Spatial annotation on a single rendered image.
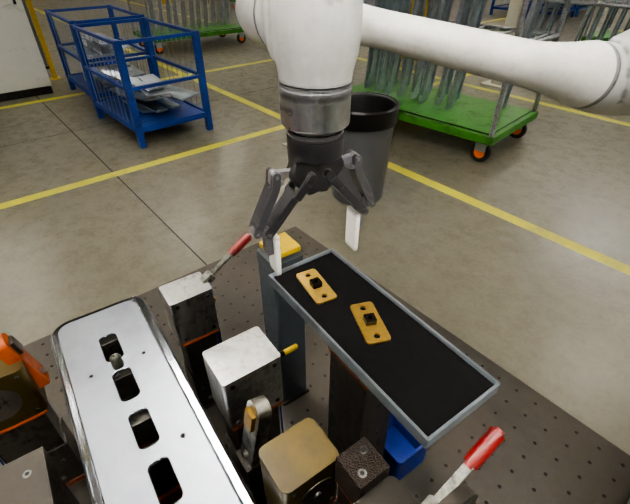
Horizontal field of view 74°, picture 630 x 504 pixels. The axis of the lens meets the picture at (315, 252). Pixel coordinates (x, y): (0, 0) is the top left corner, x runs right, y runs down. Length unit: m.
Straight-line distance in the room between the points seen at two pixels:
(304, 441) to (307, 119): 0.42
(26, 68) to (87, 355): 6.03
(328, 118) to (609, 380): 2.11
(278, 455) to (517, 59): 0.64
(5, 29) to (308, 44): 6.30
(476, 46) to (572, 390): 1.84
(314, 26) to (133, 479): 0.65
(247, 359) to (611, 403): 1.91
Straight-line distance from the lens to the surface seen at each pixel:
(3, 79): 6.77
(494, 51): 0.70
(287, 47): 0.50
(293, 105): 0.52
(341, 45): 0.50
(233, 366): 0.67
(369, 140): 2.99
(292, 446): 0.63
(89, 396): 0.86
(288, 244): 0.81
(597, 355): 2.53
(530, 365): 2.32
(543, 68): 0.73
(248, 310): 1.34
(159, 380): 0.83
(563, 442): 1.21
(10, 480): 0.78
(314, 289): 0.70
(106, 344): 0.95
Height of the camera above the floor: 1.63
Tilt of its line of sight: 37 degrees down
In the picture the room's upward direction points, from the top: straight up
